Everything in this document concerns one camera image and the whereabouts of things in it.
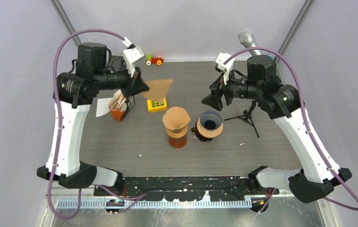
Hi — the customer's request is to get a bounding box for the wooden ring holder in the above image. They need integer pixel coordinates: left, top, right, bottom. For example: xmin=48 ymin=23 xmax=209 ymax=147
xmin=165 ymin=125 xmax=188 ymax=139

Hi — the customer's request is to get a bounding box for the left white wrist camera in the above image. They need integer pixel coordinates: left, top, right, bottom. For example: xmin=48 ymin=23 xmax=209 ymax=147
xmin=123 ymin=44 xmax=146 ymax=78

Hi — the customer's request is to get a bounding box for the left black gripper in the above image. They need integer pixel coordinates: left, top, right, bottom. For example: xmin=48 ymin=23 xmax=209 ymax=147
xmin=95 ymin=60 xmax=150 ymax=99

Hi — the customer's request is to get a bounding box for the blue dripper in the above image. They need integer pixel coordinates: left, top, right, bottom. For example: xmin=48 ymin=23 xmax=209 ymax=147
xmin=200 ymin=111 xmax=222 ymax=131

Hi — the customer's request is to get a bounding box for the silver microphone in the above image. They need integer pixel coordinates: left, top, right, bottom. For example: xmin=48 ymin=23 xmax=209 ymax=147
xmin=238 ymin=29 xmax=258 ymax=48

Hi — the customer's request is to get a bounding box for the wooden ring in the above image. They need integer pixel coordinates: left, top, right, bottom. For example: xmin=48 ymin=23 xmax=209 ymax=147
xmin=196 ymin=119 xmax=224 ymax=139

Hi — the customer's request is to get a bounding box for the yellow green window block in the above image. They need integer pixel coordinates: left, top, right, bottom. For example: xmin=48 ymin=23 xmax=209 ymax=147
xmin=147 ymin=98 xmax=168 ymax=113

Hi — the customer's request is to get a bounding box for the brown glass dripper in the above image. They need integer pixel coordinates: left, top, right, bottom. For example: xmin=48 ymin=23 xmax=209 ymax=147
xmin=191 ymin=127 xmax=213 ymax=142

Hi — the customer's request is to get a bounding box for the dark grey baseplate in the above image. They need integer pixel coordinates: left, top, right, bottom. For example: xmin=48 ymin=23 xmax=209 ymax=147
xmin=107 ymin=55 xmax=127 ymax=72

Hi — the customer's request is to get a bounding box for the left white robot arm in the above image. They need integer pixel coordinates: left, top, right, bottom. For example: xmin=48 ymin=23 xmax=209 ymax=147
xmin=37 ymin=43 xmax=149 ymax=196

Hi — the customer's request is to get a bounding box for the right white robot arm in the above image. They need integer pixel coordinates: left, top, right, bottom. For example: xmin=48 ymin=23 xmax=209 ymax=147
xmin=202 ymin=53 xmax=352 ymax=203

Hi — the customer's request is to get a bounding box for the coffee filter box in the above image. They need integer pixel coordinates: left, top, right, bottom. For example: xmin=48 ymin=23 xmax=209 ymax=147
xmin=107 ymin=90 xmax=136 ymax=122

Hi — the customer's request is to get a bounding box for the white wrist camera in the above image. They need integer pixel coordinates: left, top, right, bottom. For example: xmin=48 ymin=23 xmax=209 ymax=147
xmin=214 ymin=52 xmax=234 ymax=85
xmin=123 ymin=44 xmax=146 ymax=78

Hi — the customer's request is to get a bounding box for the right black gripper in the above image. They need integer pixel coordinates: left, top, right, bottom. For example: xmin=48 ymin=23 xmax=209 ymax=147
xmin=201 ymin=68 xmax=261 ymax=111

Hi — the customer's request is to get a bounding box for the small toy train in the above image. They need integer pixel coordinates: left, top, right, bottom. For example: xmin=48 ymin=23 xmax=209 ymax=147
xmin=145 ymin=55 xmax=164 ymax=66

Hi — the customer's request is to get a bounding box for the white paper coffee filter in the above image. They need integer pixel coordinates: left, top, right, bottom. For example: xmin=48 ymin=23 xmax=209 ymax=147
xmin=95 ymin=97 xmax=112 ymax=117

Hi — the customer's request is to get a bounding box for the amber glass carafe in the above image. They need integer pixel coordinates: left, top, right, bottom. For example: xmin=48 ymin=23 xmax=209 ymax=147
xmin=168 ymin=135 xmax=187 ymax=148

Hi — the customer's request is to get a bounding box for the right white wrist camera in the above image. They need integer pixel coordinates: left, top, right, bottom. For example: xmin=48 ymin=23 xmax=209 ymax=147
xmin=214 ymin=52 xmax=234 ymax=85

